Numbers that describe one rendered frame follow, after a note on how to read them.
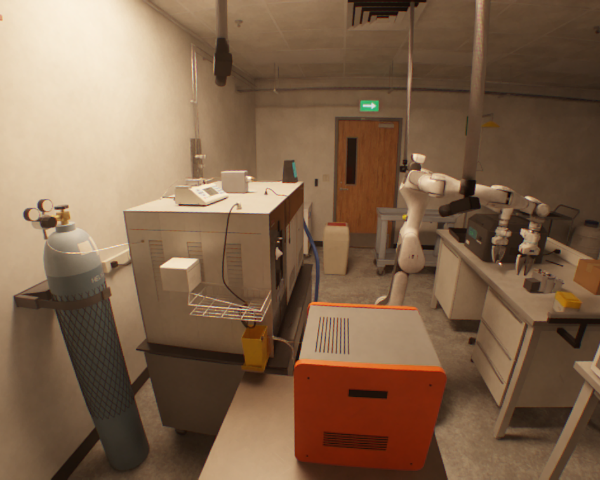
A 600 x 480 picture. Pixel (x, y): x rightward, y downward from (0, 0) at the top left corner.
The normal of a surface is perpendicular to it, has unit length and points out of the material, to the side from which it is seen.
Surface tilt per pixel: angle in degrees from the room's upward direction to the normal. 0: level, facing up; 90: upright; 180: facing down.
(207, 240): 90
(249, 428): 0
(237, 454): 0
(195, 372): 90
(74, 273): 89
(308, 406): 90
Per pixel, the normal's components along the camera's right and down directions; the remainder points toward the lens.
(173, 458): 0.00, -0.96
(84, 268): 0.89, 0.11
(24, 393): 0.99, 0.04
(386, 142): -0.13, 0.29
